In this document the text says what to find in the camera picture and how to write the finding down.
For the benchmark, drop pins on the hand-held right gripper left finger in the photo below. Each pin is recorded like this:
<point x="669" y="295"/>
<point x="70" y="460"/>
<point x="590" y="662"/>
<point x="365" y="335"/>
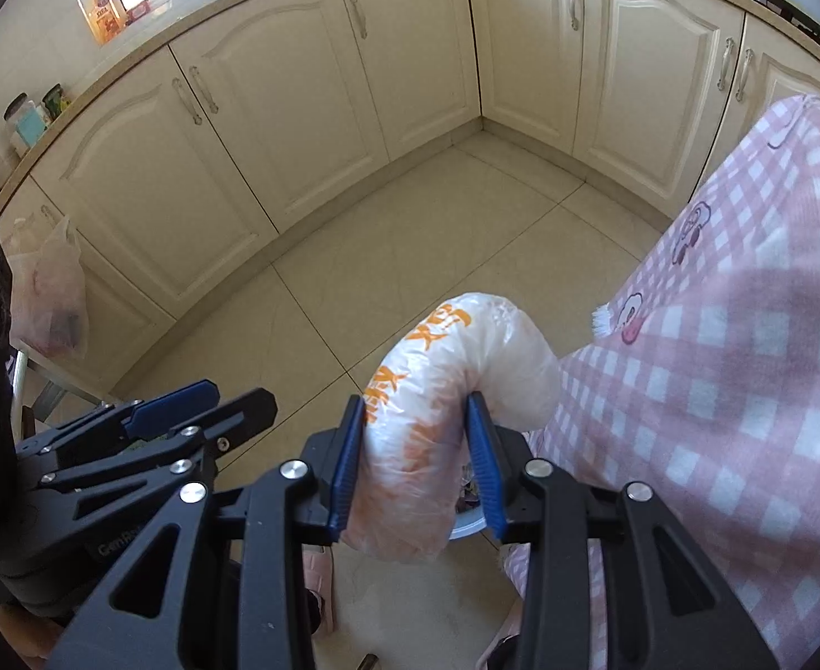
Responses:
<point x="347" y="467"/>

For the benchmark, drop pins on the pink checked tablecloth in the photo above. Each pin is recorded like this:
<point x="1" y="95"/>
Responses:
<point x="717" y="398"/>

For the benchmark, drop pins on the small pink packet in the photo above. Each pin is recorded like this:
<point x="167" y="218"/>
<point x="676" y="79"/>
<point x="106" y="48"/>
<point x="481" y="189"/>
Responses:
<point x="138" y="10"/>

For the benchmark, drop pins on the cream kitchen cabinet run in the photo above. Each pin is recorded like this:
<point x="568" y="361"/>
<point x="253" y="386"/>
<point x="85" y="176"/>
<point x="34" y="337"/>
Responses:
<point x="256" y="125"/>
<point x="647" y="70"/>

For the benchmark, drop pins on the white round trash bin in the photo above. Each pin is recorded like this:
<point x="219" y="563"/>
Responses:
<point x="467" y="520"/>

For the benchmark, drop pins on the cream kitchen cabinets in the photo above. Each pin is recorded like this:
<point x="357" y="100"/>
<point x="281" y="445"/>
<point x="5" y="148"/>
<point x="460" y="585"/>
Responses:
<point x="172" y="24"/>

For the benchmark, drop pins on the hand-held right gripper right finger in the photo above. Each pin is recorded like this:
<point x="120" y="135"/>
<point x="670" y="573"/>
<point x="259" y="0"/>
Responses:
<point x="485" y="467"/>

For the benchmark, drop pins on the orange label bottle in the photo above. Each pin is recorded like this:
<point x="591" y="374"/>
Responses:
<point x="105" y="17"/>

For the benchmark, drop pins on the glass jar with blue contents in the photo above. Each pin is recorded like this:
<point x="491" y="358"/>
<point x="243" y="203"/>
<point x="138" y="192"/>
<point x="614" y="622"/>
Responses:
<point x="26" y="127"/>

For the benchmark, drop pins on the white orange-print plastic bag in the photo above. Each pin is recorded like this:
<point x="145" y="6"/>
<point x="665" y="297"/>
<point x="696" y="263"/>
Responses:
<point x="451" y="377"/>

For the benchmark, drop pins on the dark lidded jar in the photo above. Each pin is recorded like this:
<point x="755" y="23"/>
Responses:
<point x="54" y="103"/>

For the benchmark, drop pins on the pink house slipper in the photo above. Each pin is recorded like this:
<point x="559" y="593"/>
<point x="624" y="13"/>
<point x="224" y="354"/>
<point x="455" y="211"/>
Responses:
<point x="317" y="586"/>

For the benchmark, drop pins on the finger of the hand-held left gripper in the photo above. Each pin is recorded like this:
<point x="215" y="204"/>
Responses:
<point x="242" y="412"/>
<point x="172" y="403"/>

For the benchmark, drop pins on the translucent hanging plastic bag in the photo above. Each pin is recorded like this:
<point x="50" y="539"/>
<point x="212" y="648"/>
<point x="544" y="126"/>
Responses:
<point x="50" y="293"/>

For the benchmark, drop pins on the white metal rack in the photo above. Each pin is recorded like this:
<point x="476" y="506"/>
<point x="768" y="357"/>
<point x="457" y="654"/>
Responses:
<point x="47" y="391"/>

